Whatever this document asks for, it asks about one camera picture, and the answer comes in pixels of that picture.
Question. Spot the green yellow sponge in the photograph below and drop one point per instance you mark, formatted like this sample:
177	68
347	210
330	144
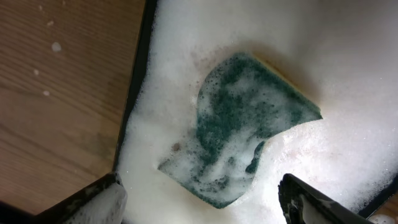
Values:
241	104

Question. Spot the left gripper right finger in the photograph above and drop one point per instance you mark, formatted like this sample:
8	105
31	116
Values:
303	204

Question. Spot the black rectangular foam tray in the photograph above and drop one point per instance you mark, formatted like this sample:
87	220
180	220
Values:
341	55

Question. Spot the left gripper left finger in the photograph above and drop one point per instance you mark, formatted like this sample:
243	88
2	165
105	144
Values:
104	201

